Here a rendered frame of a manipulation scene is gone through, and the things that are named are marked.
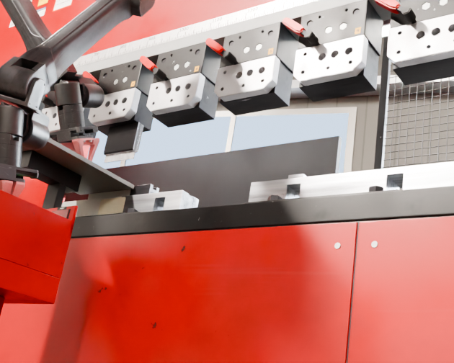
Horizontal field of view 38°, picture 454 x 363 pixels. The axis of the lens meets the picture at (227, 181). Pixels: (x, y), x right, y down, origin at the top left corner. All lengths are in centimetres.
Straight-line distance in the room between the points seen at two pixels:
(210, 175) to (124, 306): 95
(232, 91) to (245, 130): 313
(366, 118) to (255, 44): 298
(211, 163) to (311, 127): 235
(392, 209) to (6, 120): 66
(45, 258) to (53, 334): 24
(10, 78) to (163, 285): 45
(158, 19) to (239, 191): 60
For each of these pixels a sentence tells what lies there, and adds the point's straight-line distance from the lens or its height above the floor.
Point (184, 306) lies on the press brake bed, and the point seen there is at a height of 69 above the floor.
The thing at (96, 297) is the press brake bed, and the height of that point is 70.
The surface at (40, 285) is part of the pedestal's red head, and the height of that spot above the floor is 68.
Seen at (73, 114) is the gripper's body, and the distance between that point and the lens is 153.
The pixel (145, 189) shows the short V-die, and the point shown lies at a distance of 152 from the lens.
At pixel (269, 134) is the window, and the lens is 449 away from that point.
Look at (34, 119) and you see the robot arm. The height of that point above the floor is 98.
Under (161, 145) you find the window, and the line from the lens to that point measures 476.
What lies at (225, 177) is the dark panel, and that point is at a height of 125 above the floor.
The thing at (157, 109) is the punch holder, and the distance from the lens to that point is 156.
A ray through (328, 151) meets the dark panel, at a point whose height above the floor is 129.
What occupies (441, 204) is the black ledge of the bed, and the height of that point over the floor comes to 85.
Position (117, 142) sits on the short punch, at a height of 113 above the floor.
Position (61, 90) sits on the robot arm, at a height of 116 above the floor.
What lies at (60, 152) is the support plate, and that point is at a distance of 142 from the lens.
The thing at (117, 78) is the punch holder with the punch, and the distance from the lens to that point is 172.
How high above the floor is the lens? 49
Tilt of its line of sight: 21 degrees up
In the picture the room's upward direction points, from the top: 9 degrees clockwise
